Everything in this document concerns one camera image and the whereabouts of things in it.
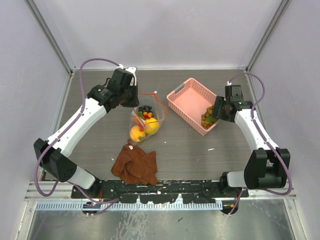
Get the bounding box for clear zip top bag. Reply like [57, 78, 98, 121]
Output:
[129, 91, 168, 143]

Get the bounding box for orange peach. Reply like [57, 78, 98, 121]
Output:
[129, 125, 146, 143]

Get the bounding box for brown longan bunch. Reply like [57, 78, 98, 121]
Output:
[201, 106, 218, 129]

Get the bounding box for dark grape bunch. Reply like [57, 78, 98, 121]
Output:
[138, 105, 153, 113]

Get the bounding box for grey slotted cable duct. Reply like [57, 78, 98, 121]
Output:
[35, 200, 223, 211]

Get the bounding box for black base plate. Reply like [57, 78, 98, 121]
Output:
[84, 180, 241, 204]

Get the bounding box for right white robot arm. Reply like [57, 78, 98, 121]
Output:
[212, 85, 292, 197]

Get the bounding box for aluminium frame rail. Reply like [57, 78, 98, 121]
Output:
[24, 179, 297, 201]

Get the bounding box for brown cloth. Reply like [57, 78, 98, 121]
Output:
[111, 139, 158, 186]

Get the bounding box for pink plastic basket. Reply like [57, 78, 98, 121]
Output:
[166, 78, 219, 136]

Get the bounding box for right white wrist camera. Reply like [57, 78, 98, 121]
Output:
[117, 64, 137, 86]

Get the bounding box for yellow apple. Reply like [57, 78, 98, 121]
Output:
[144, 117, 160, 135]

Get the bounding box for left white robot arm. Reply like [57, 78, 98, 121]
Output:
[33, 66, 139, 198]

